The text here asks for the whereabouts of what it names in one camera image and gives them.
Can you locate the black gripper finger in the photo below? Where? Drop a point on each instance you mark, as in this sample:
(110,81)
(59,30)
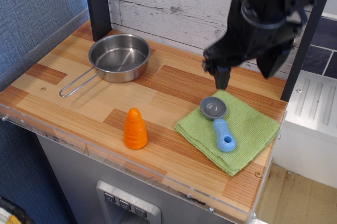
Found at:
(222,76)
(270,62)

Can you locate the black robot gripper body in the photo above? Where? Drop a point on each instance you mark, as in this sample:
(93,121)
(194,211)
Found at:
(253,28)

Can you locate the blue and grey toy spoon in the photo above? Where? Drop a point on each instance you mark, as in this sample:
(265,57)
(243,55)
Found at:
(215,109)

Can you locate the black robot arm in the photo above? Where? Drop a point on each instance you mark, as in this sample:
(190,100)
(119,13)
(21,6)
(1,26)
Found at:
(294,10)

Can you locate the green folded cloth napkin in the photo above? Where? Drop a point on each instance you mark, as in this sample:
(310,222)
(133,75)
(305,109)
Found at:
(252,130)

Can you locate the white ribbed box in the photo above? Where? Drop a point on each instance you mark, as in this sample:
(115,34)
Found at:
(307,140)

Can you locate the small steel saucepan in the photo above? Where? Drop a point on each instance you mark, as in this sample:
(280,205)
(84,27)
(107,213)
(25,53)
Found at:
(117,58)

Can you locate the orange toy carrot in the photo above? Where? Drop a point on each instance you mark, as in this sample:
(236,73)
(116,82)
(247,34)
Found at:
(135,132)

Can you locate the clear acrylic edge guard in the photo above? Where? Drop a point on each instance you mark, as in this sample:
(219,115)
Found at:
(170,163)

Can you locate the silver dispenser button panel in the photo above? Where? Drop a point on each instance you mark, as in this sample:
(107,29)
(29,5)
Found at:
(120,206)

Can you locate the grey toy kitchen cabinet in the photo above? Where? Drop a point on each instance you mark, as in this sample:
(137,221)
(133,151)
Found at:
(77,173)

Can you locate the yellow and black object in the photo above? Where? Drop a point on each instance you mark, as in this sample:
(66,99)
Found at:
(12,213)

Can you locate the right dark frame post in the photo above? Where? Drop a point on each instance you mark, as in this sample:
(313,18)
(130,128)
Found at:
(307,37)

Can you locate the dark frame post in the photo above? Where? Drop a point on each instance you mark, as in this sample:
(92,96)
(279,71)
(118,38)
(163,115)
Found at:
(100,18)
(307,37)

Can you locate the left dark frame post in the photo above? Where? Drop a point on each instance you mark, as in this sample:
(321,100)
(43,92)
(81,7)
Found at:
(100,18)

